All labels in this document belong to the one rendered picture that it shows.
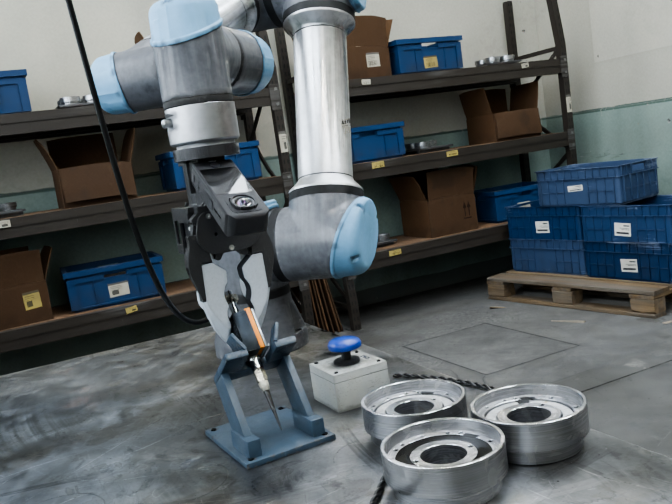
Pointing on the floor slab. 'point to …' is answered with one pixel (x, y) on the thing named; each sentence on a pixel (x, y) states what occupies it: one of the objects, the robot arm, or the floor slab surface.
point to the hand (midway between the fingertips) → (242, 328)
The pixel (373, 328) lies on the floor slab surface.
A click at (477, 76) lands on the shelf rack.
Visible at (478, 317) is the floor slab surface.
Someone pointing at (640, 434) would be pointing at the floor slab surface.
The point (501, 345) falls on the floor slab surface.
